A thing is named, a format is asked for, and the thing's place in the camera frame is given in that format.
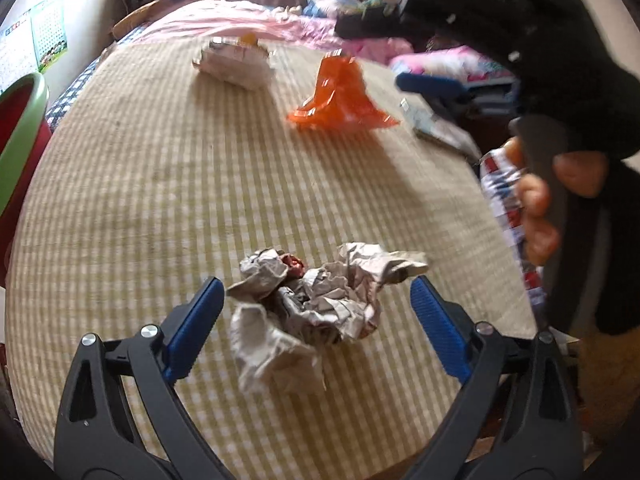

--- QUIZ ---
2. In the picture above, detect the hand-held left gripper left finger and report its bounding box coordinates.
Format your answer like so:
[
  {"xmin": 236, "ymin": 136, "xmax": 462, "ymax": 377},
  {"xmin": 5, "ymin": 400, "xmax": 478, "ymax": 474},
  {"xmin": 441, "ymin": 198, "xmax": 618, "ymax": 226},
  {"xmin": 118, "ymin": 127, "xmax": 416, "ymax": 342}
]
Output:
[{"xmin": 54, "ymin": 276, "xmax": 236, "ymax": 480}]

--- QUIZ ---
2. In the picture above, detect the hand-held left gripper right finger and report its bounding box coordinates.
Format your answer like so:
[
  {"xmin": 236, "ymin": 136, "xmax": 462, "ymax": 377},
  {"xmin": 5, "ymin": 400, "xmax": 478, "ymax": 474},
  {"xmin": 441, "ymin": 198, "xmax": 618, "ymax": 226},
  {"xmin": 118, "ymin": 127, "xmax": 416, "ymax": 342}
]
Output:
[{"xmin": 400, "ymin": 274, "xmax": 584, "ymax": 480}]

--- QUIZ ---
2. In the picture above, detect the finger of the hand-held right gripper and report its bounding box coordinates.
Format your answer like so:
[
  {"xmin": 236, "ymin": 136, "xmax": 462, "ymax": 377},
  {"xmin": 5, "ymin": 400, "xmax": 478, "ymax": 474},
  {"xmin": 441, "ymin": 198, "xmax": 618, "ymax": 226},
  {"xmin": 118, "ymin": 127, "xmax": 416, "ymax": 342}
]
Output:
[
  {"xmin": 395, "ymin": 72, "xmax": 522, "ymax": 112},
  {"xmin": 334, "ymin": 10, "xmax": 417, "ymax": 41}
]

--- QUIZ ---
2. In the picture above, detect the grey paper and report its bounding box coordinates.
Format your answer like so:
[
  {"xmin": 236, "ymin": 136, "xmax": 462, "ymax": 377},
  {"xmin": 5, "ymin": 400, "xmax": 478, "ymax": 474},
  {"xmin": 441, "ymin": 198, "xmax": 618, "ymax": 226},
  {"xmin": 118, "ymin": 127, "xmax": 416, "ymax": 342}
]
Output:
[{"xmin": 226, "ymin": 242, "xmax": 431, "ymax": 397}]

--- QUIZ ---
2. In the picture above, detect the green basin with red inside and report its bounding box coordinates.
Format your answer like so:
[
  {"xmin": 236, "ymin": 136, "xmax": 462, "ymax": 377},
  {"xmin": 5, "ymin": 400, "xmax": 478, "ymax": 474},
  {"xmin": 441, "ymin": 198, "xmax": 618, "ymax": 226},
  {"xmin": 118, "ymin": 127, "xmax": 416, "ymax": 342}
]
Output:
[{"xmin": 0, "ymin": 72, "xmax": 54, "ymax": 282}]

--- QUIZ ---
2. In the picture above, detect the person's right hand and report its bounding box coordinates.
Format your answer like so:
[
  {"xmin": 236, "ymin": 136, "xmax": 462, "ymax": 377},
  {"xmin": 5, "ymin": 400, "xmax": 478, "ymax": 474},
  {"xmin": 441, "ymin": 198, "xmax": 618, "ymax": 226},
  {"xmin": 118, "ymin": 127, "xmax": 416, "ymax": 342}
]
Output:
[{"xmin": 502, "ymin": 137, "xmax": 609, "ymax": 267}]

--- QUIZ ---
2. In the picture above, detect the pink printed cloth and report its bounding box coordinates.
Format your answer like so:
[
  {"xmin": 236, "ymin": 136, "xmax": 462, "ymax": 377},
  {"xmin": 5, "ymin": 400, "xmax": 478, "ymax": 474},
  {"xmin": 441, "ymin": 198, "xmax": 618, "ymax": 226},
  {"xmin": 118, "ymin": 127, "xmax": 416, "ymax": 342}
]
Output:
[{"xmin": 389, "ymin": 45, "xmax": 517, "ymax": 87}]

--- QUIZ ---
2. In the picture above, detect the blue floral cushion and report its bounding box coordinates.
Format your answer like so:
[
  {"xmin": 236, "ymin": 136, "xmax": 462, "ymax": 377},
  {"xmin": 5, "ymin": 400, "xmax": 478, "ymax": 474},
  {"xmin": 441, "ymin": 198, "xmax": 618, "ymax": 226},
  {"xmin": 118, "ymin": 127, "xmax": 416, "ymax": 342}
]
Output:
[{"xmin": 304, "ymin": 0, "xmax": 392, "ymax": 19}]

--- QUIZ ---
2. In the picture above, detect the clear plastic wrapper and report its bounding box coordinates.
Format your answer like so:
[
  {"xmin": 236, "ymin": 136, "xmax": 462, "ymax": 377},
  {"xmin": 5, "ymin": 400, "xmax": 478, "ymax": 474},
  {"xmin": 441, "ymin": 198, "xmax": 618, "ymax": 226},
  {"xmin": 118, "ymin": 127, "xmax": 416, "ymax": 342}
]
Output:
[{"xmin": 399, "ymin": 99, "xmax": 482, "ymax": 157}]

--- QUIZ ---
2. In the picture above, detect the orange plastic wrapper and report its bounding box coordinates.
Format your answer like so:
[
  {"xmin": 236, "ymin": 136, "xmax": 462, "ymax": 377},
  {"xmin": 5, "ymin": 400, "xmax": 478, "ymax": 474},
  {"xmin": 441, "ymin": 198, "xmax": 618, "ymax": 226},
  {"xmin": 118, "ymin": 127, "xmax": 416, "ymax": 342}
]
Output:
[{"xmin": 286, "ymin": 50, "xmax": 403, "ymax": 132}]

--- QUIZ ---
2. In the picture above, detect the pink quilt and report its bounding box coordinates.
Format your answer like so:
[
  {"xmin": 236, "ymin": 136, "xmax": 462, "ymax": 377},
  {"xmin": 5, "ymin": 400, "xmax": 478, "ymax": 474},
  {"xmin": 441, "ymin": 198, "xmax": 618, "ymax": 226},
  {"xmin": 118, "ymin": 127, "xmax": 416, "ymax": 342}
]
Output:
[{"xmin": 140, "ymin": 0, "xmax": 417, "ymax": 62}]

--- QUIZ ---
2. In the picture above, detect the red white blue cloth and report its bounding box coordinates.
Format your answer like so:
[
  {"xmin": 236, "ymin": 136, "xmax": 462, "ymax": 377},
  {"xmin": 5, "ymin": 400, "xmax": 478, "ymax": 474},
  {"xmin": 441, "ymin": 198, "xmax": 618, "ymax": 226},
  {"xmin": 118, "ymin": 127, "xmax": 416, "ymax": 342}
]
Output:
[{"xmin": 479, "ymin": 149, "xmax": 547, "ymax": 307}]

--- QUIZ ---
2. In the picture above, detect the crumpled white wrapper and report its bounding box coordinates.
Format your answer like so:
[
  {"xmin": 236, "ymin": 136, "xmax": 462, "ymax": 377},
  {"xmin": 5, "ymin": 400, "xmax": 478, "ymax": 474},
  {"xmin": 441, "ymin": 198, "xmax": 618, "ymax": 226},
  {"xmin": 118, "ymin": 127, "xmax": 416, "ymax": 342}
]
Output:
[{"xmin": 192, "ymin": 33, "xmax": 276, "ymax": 92}]

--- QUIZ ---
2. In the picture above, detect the orange pillow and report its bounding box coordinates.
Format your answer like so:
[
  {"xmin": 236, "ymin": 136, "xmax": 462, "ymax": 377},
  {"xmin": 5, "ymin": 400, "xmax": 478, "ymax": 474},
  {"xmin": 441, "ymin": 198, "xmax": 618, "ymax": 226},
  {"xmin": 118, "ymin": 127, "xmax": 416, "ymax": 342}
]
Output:
[{"xmin": 110, "ymin": 2, "xmax": 167, "ymax": 41}]

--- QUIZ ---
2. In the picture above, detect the blue plaid bed sheet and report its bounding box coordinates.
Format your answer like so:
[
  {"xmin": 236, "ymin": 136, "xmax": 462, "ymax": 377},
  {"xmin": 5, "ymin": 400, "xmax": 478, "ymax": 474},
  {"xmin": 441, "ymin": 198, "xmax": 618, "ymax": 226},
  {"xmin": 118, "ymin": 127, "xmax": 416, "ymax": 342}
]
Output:
[{"xmin": 44, "ymin": 30, "xmax": 147, "ymax": 132}]

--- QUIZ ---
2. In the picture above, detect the green-bordered wall poster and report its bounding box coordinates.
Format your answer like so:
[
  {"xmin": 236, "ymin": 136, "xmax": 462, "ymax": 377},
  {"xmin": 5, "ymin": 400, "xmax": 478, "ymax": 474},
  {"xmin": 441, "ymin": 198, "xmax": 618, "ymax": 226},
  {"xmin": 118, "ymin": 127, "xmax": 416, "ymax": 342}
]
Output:
[{"xmin": 29, "ymin": 0, "xmax": 69, "ymax": 74}]

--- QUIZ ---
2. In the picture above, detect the white chart wall poster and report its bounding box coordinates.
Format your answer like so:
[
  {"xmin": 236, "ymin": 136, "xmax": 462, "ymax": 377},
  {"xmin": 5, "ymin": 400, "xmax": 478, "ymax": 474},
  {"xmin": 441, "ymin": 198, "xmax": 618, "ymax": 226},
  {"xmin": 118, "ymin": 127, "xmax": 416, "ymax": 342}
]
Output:
[{"xmin": 0, "ymin": 19, "xmax": 42, "ymax": 94}]

